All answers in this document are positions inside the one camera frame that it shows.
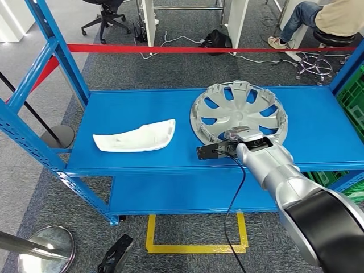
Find yellow floor tape square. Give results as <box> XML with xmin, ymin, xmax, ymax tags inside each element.
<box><xmin>145</xmin><ymin>212</ymin><xmax>249</xmax><ymax>254</ymax></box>

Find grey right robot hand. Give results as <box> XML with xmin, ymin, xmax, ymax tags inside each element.
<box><xmin>224</xmin><ymin>127</ymin><xmax>264</xmax><ymax>143</ymax></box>

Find white floor cable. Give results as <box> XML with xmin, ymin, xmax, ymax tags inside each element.
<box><xmin>229</xmin><ymin>51</ymin><xmax>299</xmax><ymax>68</ymax></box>
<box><xmin>134</xmin><ymin>31</ymin><xmax>206</xmax><ymax>60</ymax></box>

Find red barrier belt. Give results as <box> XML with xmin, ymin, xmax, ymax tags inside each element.
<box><xmin>67</xmin><ymin>43</ymin><xmax>357</xmax><ymax>54</ymax></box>
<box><xmin>4</xmin><ymin>55</ymin><xmax>60</xmax><ymax>104</ymax></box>

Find silver wheel hubcap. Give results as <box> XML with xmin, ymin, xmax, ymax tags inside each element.
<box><xmin>190</xmin><ymin>80</ymin><xmax>288</xmax><ymax>148</ymax></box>

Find stanchion with grey base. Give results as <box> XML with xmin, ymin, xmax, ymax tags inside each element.
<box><xmin>0</xmin><ymin>71</ymin><xmax>75</xmax><ymax>150</ymax></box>

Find black camera cable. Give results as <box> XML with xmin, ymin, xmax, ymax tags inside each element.
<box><xmin>213</xmin><ymin>150</ymin><xmax>247</xmax><ymax>273</ymax></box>

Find black office chair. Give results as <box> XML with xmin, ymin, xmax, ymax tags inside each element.
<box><xmin>81</xmin><ymin>0</ymin><xmax>131</xmax><ymax>45</ymax></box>

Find white desk panel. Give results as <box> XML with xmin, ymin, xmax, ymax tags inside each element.
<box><xmin>227</xmin><ymin>0</ymin><xmax>249</xmax><ymax>52</ymax></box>
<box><xmin>141</xmin><ymin>0</ymin><xmax>156</xmax><ymax>48</ymax></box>
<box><xmin>284</xmin><ymin>22</ymin><xmax>311</xmax><ymax>62</ymax></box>

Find blue metal shelf rack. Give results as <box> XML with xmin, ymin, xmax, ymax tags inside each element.
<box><xmin>0</xmin><ymin>0</ymin><xmax>364</xmax><ymax>227</ymax></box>

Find person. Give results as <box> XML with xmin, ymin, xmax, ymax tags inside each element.
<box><xmin>267</xmin><ymin>0</ymin><xmax>364</xmax><ymax>49</ymax></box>

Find black bag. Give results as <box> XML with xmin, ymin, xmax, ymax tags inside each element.
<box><xmin>199</xmin><ymin>29</ymin><xmax>233</xmax><ymax>56</ymax></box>

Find black round stool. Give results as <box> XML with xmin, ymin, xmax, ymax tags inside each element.
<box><xmin>295</xmin><ymin>30</ymin><xmax>364</xmax><ymax>85</ymax></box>

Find small black device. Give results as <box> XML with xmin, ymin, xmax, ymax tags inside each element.
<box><xmin>133</xmin><ymin>22</ymin><xmax>148</xmax><ymax>43</ymax></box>

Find chrome stanchion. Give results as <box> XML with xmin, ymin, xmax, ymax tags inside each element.
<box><xmin>0</xmin><ymin>225</ymin><xmax>76</xmax><ymax>273</ymax></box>

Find white plastic car part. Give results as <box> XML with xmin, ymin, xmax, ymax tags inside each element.
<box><xmin>92</xmin><ymin>118</ymin><xmax>177</xmax><ymax>154</ymax></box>

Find white cabinet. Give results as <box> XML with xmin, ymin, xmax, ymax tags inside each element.
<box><xmin>0</xmin><ymin>0</ymin><xmax>35</xmax><ymax>42</ymax></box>

